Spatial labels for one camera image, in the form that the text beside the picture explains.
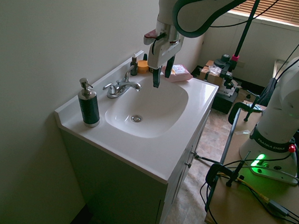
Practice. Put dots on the white sink countertop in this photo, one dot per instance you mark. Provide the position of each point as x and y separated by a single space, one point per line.
142 149

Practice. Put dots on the black box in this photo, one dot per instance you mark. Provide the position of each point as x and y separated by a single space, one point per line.
224 102

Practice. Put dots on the cardboard box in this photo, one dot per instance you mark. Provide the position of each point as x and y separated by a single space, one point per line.
211 75

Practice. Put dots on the wooden table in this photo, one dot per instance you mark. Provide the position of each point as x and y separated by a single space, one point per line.
243 206

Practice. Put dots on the grey vanity cabinet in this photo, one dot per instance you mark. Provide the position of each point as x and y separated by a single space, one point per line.
114 189

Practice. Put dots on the wooden window blinds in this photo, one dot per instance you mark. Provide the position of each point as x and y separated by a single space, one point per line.
282 1

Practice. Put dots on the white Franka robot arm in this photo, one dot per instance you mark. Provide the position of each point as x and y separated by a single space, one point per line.
283 99

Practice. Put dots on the black camera stand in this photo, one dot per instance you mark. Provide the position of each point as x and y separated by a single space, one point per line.
247 27

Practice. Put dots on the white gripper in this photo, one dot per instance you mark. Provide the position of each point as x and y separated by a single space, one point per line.
163 53

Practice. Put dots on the dark dropper bottle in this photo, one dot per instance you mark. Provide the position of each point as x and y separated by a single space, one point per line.
134 67

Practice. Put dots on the metal cabinet knob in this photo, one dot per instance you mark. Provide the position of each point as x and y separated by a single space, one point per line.
195 154
189 163

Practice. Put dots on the red round button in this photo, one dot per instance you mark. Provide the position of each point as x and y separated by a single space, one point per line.
291 148

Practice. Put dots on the black sanitizer pump dispenser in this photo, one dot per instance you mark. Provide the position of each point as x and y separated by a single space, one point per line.
88 107

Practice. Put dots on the chrome sink drain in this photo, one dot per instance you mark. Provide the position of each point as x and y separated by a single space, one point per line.
136 118

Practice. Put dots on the orange round jar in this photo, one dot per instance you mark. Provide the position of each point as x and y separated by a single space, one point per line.
142 67

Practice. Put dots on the pink wipes pack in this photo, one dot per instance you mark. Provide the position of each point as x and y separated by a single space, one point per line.
181 75

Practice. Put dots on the wrist camera with red trim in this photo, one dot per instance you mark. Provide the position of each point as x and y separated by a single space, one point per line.
149 38

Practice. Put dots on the black C-clamp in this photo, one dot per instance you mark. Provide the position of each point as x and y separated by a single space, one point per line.
240 108
234 172

